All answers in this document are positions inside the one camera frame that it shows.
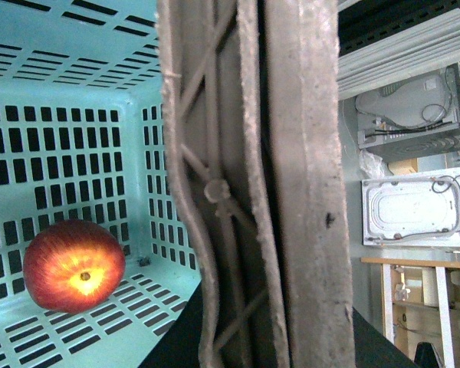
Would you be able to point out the white appliance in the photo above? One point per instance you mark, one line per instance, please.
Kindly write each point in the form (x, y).
(419, 210)
(411, 118)

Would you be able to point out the white appliance lower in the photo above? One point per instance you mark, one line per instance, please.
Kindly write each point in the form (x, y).
(419, 210)

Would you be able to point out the white appliance upper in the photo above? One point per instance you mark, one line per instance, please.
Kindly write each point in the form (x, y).
(411, 118)

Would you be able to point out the light blue plastic basket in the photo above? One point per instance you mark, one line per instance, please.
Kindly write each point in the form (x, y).
(81, 137)

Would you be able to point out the wooden white shelf unit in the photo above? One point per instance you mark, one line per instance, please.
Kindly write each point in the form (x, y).
(421, 309)

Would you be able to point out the red yellow apple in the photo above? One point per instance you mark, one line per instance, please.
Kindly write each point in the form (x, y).
(73, 266)

